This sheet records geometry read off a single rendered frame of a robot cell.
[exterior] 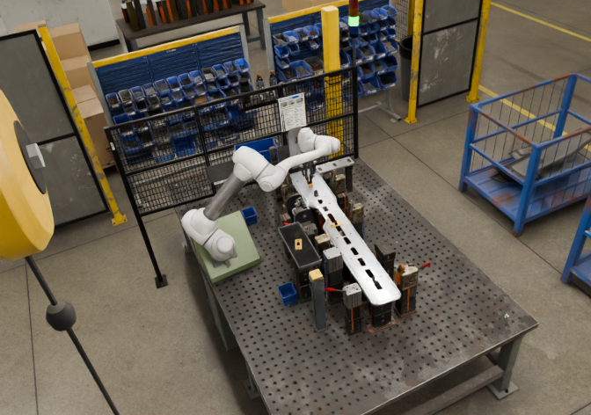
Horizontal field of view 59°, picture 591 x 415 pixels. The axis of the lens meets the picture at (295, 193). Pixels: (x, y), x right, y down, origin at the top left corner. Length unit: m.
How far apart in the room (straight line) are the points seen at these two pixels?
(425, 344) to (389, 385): 0.35
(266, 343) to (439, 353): 1.00
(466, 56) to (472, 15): 0.48
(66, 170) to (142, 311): 1.50
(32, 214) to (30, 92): 4.39
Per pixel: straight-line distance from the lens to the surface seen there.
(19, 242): 0.43
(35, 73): 4.74
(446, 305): 3.41
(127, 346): 4.39
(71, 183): 5.24
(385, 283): 3.08
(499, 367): 3.78
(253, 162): 3.04
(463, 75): 6.70
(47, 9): 9.58
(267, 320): 3.33
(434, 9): 6.02
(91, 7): 9.62
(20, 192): 0.41
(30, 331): 4.86
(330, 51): 4.03
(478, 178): 5.31
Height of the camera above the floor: 3.29
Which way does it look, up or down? 38 degrees down
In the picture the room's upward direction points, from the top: 6 degrees counter-clockwise
